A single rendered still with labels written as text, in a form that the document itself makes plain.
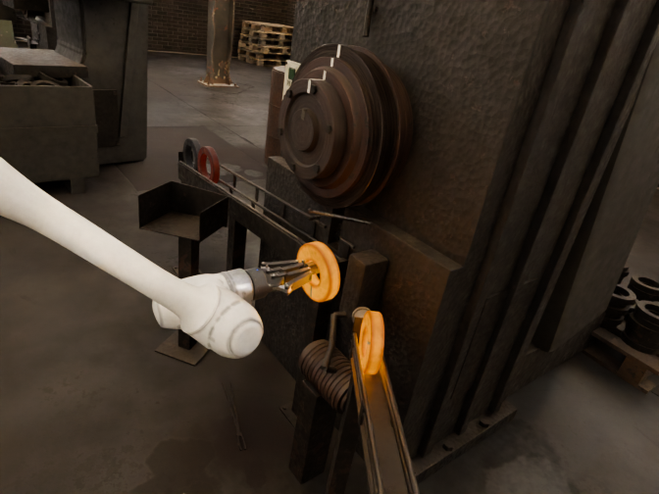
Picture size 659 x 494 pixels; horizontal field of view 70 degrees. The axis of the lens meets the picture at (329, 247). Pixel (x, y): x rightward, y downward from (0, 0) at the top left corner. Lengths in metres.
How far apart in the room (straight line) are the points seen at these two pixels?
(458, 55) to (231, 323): 0.86
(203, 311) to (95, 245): 0.21
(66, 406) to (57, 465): 0.25
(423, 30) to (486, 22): 0.20
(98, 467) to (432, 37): 1.66
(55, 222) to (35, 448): 1.17
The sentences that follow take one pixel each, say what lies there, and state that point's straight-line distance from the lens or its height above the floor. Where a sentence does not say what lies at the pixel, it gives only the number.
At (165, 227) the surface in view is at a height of 0.59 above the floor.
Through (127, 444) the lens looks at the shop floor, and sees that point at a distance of 1.89.
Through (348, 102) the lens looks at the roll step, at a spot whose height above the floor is 1.22.
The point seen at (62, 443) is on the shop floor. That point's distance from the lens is 1.95.
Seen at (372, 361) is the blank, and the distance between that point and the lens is 1.15.
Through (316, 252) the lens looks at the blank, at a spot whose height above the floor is 0.89.
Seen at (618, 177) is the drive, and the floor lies 1.07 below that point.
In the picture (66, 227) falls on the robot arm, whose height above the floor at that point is 1.04.
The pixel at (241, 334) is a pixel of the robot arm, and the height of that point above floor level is 0.90.
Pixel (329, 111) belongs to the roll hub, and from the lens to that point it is 1.29.
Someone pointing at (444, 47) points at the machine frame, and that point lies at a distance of 1.33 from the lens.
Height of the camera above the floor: 1.44
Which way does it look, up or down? 27 degrees down
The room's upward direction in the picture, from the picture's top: 9 degrees clockwise
